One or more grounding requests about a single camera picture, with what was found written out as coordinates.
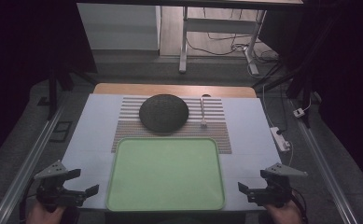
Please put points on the white cabinet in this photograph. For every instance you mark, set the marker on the white cabinet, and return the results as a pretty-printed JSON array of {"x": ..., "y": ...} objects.
[{"x": 117, "y": 28}]

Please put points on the striped placemat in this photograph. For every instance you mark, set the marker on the striped placemat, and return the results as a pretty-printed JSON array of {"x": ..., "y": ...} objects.
[{"x": 129, "y": 130}]

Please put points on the person's left hand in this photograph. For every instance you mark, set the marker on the person's left hand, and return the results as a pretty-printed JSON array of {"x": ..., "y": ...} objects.
[{"x": 44, "y": 216}]

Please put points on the dark speckled round plate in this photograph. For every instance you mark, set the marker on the dark speckled round plate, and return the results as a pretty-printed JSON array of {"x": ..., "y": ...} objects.
[{"x": 163, "y": 113}]

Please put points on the black stand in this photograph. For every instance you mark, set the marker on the black stand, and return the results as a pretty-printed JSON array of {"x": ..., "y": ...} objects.
[{"x": 52, "y": 93}]

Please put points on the person's right hand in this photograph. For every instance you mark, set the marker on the person's right hand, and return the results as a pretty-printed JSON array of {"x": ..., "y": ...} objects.
[{"x": 286, "y": 216}]

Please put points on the metal floor rail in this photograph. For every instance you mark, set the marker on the metal floor rail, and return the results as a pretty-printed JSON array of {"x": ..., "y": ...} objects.
[
  {"x": 322, "y": 168},
  {"x": 23, "y": 174}
]

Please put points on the pale blue table cover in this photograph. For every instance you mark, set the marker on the pale blue table cover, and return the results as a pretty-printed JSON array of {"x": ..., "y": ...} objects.
[{"x": 92, "y": 130}]

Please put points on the black plug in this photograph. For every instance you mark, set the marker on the black plug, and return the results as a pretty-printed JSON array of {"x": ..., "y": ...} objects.
[{"x": 281, "y": 131}]

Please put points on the white power strip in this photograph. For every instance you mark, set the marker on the white power strip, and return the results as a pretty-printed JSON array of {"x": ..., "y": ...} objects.
[{"x": 279, "y": 138}]

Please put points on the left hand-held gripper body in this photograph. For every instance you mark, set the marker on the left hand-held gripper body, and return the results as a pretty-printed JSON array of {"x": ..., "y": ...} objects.
[{"x": 52, "y": 196}]

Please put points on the white desk frame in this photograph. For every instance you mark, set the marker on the white desk frame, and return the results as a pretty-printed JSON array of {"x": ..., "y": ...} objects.
[{"x": 219, "y": 25}]

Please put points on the green plastic tray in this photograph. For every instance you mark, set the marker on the green plastic tray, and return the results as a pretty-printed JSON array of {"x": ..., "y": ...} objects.
[{"x": 166, "y": 174}]

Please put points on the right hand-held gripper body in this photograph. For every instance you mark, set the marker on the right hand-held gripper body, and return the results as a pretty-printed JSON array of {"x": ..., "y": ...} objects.
[{"x": 275, "y": 193}]

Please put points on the black floor socket frame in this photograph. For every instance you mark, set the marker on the black floor socket frame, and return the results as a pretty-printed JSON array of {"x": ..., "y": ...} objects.
[{"x": 61, "y": 131}]

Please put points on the small white adapter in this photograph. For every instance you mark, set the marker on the small white adapter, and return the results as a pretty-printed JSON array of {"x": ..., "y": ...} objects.
[{"x": 299, "y": 112}]

